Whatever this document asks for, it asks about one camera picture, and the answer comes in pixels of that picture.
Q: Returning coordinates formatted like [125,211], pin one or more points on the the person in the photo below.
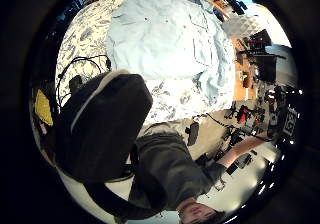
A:
[166,174]

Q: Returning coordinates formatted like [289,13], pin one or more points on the small black device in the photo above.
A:
[192,133]

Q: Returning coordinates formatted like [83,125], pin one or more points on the floral tablecloth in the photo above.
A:
[86,34]

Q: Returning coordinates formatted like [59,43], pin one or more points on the light blue shirt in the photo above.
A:
[166,40]

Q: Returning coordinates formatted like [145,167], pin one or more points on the red and black tool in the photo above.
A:
[243,114]

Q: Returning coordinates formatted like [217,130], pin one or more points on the wooden desk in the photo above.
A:
[240,84]

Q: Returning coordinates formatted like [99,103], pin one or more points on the white patterned cushion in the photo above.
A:
[241,25]

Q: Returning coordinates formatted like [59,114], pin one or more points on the black chair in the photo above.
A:
[265,62]

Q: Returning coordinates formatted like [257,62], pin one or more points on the white marker cube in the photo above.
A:
[290,122]

